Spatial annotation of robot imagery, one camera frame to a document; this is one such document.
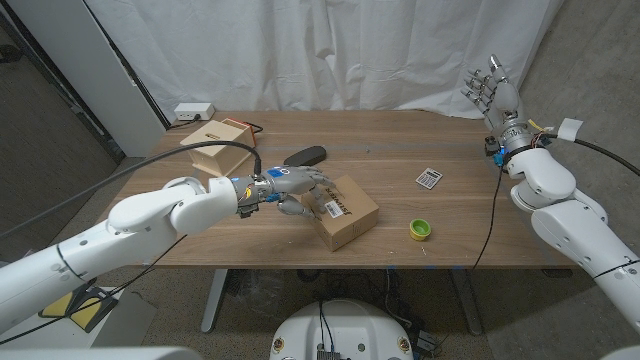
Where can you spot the dark grey oval case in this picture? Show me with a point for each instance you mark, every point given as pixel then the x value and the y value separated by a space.
pixel 305 156

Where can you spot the white table leg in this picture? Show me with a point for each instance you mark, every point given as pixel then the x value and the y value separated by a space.
pixel 214 300

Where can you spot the small white calculator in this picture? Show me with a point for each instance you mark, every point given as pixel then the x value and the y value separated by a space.
pixel 429 178

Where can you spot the grey floor plate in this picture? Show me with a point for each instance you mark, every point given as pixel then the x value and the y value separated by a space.
pixel 130 320

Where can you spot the black power adapter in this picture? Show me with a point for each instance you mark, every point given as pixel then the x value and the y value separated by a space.
pixel 426 342

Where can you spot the white power strip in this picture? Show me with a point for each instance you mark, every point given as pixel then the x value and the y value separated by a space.
pixel 194 111

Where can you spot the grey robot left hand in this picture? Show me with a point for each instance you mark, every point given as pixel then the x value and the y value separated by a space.
pixel 292 180

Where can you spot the white curtain backdrop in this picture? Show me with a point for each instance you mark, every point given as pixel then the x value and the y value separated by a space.
pixel 325 50

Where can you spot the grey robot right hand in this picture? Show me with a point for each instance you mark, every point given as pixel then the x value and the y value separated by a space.
pixel 502 102

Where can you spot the white robot torso base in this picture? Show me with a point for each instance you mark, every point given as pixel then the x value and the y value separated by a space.
pixel 350 325

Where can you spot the white robot shoulder cover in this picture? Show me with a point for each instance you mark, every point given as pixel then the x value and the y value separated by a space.
pixel 100 354
pixel 622 355

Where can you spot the brown cardboard packing box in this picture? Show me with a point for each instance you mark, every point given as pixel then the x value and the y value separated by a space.
pixel 350 225

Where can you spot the white leaning wall panel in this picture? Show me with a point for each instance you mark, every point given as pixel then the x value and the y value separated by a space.
pixel 85 65

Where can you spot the light wooden drawer box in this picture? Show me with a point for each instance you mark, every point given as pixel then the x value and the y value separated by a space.
pixel 215 150

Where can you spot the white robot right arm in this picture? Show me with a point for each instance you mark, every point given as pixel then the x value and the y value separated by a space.
pixel 575 225

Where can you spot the white tape tag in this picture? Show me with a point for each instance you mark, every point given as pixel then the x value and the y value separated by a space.
pixel 570 129

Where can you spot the grey table leg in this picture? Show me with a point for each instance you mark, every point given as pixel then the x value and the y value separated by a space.
pixel 467 305

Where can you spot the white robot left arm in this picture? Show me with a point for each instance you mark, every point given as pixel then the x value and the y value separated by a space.
pixel 150 215

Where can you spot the yellow black foot pedal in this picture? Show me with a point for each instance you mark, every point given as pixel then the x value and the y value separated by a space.
pixel 56 307
pixel 90 315

